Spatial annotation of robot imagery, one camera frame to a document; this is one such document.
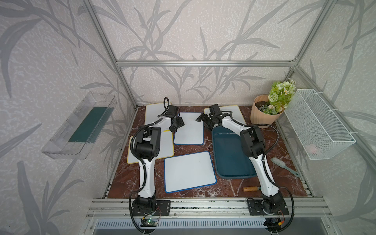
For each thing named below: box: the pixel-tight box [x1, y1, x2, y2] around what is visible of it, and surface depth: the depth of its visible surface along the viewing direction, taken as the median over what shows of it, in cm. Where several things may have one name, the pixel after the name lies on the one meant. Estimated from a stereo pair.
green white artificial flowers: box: [258, 78, 297, 116], surface depth 91 cm
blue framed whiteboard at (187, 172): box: [164, 151, 217, 194], surface depth 87 cm
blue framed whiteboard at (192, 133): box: [173, 112, 204, 146], surface depth 104 cm
